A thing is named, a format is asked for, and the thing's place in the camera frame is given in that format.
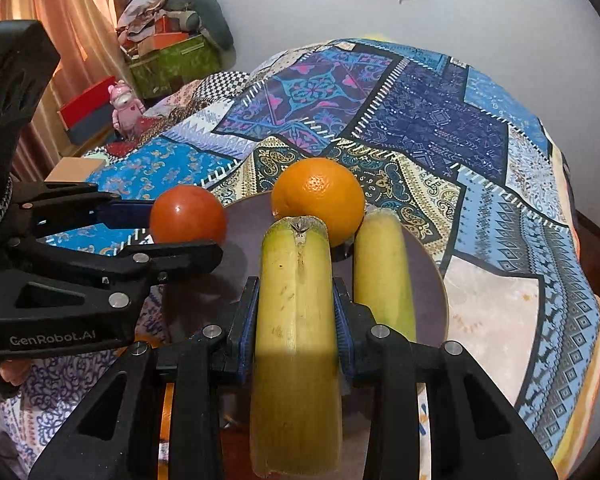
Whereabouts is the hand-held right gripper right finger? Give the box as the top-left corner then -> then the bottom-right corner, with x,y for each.
331,279 -> 558,480

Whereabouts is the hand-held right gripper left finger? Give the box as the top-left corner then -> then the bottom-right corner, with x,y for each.
27,276 -> 260,480

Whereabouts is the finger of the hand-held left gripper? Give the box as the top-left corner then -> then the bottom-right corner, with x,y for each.
9,181 -> 157,237
0,240 -> 225,359

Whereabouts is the red tomato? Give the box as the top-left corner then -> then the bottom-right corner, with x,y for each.
149,184 -> 228,250

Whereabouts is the yellow-green banana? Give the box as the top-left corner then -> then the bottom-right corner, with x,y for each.
249,215 -> 344,479
353,208 -> 419,345

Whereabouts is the round purple plate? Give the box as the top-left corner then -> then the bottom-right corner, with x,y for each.
162,191 -> 450,433

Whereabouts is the cardboard box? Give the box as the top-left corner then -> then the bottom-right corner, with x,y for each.
44,156 -> 112,184

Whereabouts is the red box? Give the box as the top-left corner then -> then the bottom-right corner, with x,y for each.
56,75 -> 119,130

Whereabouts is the grey box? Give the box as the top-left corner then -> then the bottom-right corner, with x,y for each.
66,108 -> 118,147

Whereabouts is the orange curtain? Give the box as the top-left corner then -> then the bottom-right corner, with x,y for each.
0,0 -> 148,183

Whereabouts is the pink toy figure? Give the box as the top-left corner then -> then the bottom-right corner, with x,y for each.
108,79 -> 147,139

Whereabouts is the pile of clothes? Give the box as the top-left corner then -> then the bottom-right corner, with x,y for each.
115,0 -> 170,45

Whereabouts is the orange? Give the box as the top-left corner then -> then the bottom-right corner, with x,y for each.
271,157 -> 367,249

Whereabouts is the green patterned box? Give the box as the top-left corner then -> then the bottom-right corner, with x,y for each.
126,34 -> 227,99

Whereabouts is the orange box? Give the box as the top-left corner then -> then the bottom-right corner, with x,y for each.
136,31 -> 189,57

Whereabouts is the patchwork printed blanket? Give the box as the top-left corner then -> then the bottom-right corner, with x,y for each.
0,36 -> 600,471

